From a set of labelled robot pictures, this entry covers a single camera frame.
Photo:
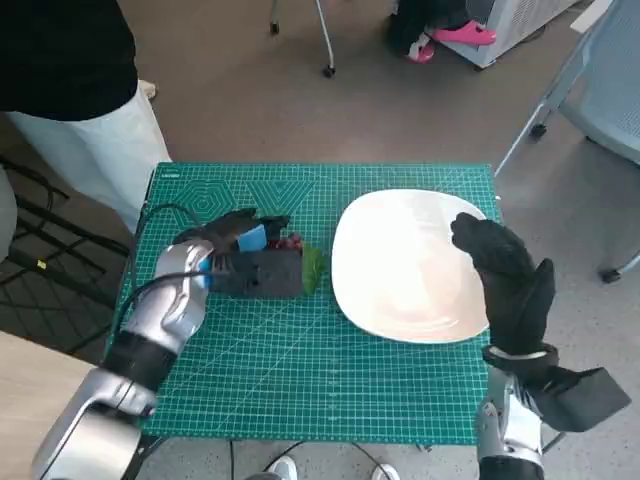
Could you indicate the white plate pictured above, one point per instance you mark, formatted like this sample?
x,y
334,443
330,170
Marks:
x,y
400,260

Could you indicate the white rounded foot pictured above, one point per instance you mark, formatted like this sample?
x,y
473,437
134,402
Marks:
x,y
285,470
386,473

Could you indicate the person in black top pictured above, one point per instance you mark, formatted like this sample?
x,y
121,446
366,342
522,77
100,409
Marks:
x,y
60,50

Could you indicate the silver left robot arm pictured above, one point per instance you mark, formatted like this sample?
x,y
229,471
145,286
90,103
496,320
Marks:
x,y
170,310

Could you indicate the person with pink shoes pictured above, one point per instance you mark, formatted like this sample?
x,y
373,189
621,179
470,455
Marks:
x,y
462,34

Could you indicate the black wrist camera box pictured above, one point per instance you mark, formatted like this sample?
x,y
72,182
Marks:
x,y
270,275
585,400

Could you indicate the grey rounded object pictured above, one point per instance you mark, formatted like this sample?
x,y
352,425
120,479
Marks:
x,y
6,215

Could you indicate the light blue chair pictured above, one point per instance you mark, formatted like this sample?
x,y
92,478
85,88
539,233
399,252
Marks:
x,y
615,100

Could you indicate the white appliance cabinet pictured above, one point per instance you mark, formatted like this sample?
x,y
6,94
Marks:
x,y
520,25

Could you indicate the white flat panel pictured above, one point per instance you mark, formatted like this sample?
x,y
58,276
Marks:
x,y
592,15

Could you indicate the red toy grapes with leaf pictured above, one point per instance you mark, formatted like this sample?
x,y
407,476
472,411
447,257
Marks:
x,y
312,265

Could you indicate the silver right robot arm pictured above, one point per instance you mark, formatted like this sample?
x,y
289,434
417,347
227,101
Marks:
x,y
505,440

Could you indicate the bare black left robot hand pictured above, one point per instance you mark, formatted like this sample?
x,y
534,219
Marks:
x,y
230,230

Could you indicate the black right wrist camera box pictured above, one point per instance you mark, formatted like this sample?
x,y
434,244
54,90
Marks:
x,y
585,400

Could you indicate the green cutting mat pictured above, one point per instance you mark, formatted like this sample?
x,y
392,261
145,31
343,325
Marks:
x,y
300,360

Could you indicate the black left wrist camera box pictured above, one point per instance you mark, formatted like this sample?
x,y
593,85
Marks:
x,y
270,275

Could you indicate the grey wheeled chair base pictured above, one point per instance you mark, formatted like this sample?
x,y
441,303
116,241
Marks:
x,y
328,71

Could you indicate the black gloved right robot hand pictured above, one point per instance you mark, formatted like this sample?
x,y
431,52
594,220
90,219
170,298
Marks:
x,y
515,290

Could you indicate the black metal rack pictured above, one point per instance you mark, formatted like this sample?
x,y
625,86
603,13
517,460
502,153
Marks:
x,y
60,240

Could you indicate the beige wooden table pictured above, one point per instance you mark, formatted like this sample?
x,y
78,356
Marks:
x,y
30,400

